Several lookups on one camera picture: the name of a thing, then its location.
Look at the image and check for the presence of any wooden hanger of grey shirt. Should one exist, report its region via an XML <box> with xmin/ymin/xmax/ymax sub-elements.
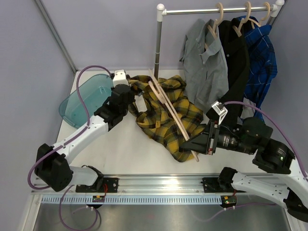
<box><xmin>207</xmin><ymin>2</ymin><xmax>224</xmax><ymax>39</ymax></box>

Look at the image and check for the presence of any purple cable under right base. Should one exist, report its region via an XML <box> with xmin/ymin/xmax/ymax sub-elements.
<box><xmin>192</xmin><ymin>192</ymin><xmax>277</xmax><ymax>222</ymax></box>

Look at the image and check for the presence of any grey shirt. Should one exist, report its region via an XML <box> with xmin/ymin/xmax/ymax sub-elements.
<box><xmin>180</xmin><ymin>19</ymin><xmax>229</xmax><ymax>113</ymax></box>

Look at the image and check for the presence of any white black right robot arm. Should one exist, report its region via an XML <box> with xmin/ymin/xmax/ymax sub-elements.
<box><xmin>180</xmin><ymin>117</ymin><xmax>308</xmax><ymax>222</ymax></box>

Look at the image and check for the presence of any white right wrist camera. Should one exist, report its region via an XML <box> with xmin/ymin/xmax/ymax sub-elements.
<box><xmin>206</xmin><ymin>101</ymin><xmax>228</xmax><ymax>125</ymax></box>

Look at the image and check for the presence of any aluminium mounting rail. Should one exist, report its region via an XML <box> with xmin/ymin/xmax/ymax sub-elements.
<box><xmin>31</xmin><ymin>174</ymin><xmax>289</xmax><ymax>194</ymax></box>

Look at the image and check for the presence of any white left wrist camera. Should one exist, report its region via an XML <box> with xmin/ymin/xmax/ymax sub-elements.
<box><xmin>111</xmin><ymin>69</ymin><xmax>129</xmax><ymax>87</ymax></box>

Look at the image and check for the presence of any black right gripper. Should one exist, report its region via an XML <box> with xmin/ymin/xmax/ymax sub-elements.
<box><xmin>181</xmin><ymin>119</ymin><xmax>257</xmax><ymax>154</ymax></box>

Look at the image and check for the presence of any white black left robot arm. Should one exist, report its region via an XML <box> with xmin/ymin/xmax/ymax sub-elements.
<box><xmin>34</xmin><ymin>84</ymin><xmax>135</xmax><ymax>192</ymax></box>

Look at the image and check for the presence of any white metal clothes rack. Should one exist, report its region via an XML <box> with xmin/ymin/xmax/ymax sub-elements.
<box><xmin>154</xmin><ymin>0</ymin><xmax>285</xmax><ymax>79</ymax></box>

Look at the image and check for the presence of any blue plaid shirt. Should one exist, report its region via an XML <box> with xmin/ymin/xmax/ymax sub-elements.
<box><xmin>242</xmin><ymin>21</ymin><xmax>278</xmax><ymax>109</ymax></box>

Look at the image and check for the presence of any white slotted cable duct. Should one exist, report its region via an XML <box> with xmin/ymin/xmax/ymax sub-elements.
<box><xmin>41</xmin><ymin>194</ymin><xmax>222</xmax><ymax>205</ymax></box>

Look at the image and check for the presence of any wooden hanger of black shirt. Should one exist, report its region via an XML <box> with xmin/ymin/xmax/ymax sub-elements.
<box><xmin>232</xmin><ymin>1</ymin><xmax>252</xmax><ymax>37</ymax></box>

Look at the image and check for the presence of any black shirt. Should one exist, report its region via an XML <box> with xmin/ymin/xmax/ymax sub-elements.
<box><xmin>206</xmin><ymin>20</ymin><xmax>250</xmax><ymax>126</ymax></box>

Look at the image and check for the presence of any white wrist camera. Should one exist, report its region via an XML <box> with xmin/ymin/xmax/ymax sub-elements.
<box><xmin>111</xmin><ymin>69</ymin><xmax>129</xmax><ymax>87</ymax></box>
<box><xmin>206</xmin><ymin>101</ymin><xmax>228</xmax><ymax>125</ymax></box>

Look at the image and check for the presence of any teal plastic tub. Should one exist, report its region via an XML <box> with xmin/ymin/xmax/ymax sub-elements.
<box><xmin>59</xmin><ymin>74</ymin><xmax>113</xmax><ymax>128</ymax></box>

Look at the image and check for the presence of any yellow plaid shirt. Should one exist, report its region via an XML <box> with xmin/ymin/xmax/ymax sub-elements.
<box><xmin>128</xmin><ymin>75</ymin><xmax>205</xmax><ymax>162</ymax></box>

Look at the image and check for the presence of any wooden hanger of blue shirt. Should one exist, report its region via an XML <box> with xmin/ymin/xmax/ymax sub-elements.
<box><xmin>247</xmin><ymin>1</ymin><xmax>271</xmax><ymax>28</ymax></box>

